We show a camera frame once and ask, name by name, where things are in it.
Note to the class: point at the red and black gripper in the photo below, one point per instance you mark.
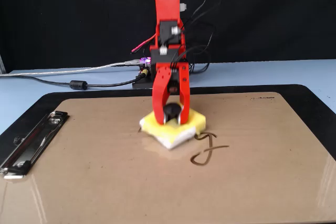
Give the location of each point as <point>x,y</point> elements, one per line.
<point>164,55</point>

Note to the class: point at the yellow sponge with black knob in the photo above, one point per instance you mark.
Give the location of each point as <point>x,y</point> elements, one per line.
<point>196,122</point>

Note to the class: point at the controller circuit board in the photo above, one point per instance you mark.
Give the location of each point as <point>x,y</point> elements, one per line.
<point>145,61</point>

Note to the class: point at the brown clipboard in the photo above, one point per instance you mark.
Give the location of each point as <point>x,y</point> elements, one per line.
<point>168,182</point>

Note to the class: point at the black backdrop curtain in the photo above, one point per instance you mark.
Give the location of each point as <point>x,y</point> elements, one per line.
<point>52,11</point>

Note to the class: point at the black rectangular desk mat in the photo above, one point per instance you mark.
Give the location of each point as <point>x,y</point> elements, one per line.
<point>315,98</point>

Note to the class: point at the silver metal clipboard clip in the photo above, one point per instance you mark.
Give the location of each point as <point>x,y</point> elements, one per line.
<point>34,142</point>

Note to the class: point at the grey metal frame post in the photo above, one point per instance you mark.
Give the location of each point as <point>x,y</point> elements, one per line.
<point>2,65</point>

